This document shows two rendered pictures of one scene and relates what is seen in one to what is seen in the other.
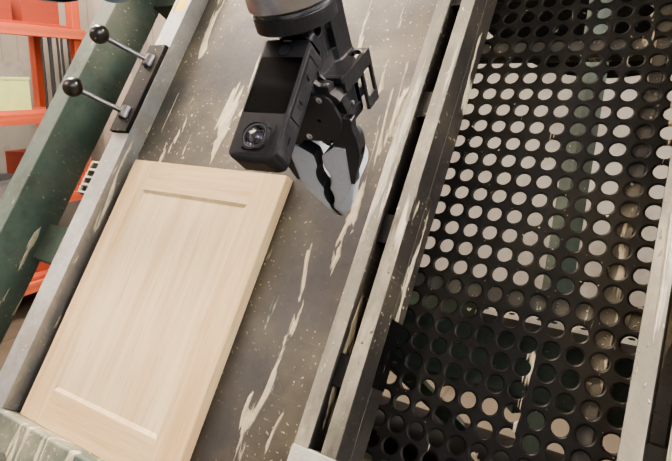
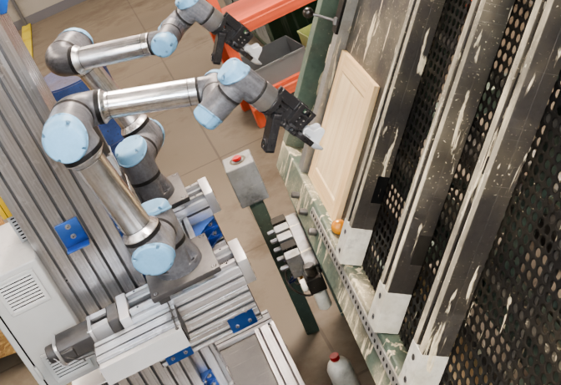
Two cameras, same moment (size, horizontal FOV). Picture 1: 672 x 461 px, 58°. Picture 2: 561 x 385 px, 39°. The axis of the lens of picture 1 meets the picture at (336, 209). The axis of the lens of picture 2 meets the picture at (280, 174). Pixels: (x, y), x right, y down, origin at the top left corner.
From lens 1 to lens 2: 1.85 m
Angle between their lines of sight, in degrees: 54
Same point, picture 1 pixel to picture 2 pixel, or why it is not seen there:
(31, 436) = (305, 188)
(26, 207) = (313, 63)
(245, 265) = (359, 130)
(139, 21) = not seen: outside the picture
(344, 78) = (290, 121)
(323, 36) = (284, 105)
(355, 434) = (363, 219)
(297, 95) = (271, 132)
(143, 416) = (332, 189)
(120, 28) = not seen: outside the picture
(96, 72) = not seen: outside the picture
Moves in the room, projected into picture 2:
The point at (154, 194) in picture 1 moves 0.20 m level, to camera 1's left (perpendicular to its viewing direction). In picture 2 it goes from (345, 75) to (303, 73)
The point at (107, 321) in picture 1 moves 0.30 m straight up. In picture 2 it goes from (329, 140) to (300, 65)
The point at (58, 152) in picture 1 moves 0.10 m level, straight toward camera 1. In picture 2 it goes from (324, 29) to (316, 41)
